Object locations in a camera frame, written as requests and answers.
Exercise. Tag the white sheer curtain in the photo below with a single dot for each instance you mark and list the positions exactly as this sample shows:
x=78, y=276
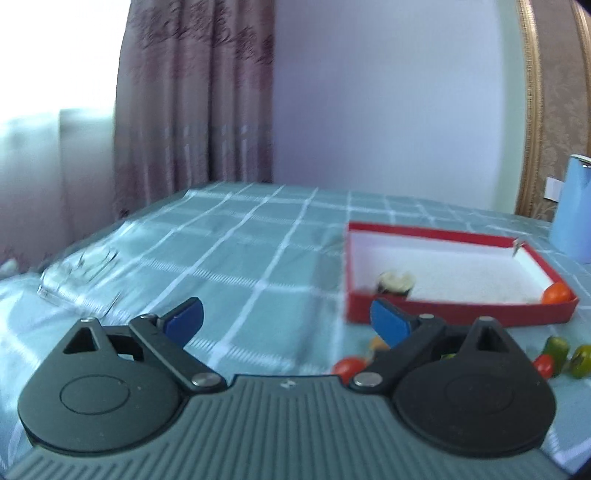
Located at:
x=51, y=184

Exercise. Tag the light blue cup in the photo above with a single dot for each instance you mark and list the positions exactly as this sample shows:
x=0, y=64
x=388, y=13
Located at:
x=572, y=207

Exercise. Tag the orange-red cherry tomato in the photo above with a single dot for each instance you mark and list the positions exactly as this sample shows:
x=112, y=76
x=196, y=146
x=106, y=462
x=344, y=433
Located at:
x=556, y=293

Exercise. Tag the green fruit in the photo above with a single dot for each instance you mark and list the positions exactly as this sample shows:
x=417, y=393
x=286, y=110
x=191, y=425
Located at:
x=581, y=361
x=557, y=350

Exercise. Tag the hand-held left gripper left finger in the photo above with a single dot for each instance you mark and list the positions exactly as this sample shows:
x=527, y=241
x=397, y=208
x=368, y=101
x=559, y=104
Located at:
x=184, y=318

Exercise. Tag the red cherry tomato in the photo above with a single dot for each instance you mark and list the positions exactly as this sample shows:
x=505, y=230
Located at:
x=544, y=365
x=348, y=368

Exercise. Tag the green checked bedsheet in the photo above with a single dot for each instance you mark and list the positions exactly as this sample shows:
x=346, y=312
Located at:
x=258, y=249

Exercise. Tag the gold-trimmed headboard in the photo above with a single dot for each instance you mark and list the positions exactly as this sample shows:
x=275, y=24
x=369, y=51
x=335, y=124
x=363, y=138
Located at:
x=554, y=106

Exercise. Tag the clear plastic package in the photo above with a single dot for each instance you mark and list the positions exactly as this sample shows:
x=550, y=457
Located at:
x=78, y=277

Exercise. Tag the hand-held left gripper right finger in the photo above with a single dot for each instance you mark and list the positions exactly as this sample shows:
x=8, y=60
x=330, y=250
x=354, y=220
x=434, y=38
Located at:
x=390, y=321

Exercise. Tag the brown patterned curtain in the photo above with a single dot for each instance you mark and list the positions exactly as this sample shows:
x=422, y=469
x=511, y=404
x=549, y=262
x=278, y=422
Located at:
x=194, y=92

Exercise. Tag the red cardboard box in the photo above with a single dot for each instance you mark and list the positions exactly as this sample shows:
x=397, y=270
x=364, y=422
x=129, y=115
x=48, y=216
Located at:
x=461, y=272

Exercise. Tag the dark fruit with pale top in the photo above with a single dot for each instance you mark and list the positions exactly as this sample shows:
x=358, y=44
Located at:
x=396, y=284

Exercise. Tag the white wall socket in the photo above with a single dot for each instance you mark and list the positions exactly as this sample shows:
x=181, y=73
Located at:
x=552, y=188

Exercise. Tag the small orange fruit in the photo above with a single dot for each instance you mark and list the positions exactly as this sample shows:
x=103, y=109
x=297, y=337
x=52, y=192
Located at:
x=378, y=343

